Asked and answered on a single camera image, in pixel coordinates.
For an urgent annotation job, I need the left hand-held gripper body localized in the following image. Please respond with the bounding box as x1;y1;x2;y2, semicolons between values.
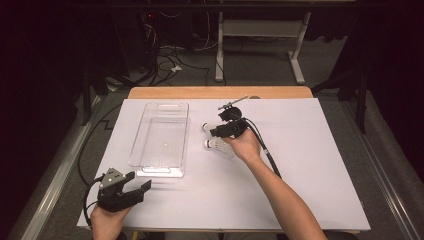
96;167;145;213

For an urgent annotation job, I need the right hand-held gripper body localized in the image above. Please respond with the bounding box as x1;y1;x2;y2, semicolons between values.
217;95;250;139

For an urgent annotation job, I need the white feather shuttlecock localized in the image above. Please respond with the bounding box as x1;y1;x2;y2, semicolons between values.
201;122;218;136
203;137;236;158

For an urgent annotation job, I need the clear plastic tray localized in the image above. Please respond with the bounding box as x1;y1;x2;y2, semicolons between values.
128;102;190;179

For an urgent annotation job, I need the person's right hand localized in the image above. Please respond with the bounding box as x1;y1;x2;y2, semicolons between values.
222;128;263;165

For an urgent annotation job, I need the person's left hand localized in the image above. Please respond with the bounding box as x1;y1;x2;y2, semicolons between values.
89;204;134;240

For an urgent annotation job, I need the wooden table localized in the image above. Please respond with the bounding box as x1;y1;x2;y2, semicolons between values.
127;85;314;100

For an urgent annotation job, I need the black metal stand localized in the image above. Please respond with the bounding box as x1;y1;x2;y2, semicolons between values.
311;64;369;135
79;59;138;127

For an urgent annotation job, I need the white table cover board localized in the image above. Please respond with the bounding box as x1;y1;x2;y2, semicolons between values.
77;97;372;233

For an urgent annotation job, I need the dark curtain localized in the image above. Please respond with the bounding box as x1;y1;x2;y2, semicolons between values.
0;0;88;231
346;0;424;181

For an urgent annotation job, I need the black equipment box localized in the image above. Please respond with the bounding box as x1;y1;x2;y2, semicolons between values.
111;8;161;73

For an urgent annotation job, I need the left hand-held gripper cable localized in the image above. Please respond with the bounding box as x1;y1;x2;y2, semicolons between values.
77;102;124;231

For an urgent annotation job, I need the hand-held gripper cable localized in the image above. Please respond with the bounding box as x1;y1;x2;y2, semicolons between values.
77;102;124;231
241;116;283;179

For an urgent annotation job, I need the right hand-held gripper cable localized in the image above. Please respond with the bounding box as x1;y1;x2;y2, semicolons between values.
241;116;283;179

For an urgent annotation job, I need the aluminium floor rail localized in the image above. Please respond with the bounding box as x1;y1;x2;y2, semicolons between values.
4;94;103;240
339;99;424;240

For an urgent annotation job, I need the tangle of black cables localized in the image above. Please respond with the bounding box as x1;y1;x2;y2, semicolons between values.
133;9;214;88

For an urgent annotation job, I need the white metal desk frame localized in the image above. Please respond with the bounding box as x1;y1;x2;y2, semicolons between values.
214;11;313;85

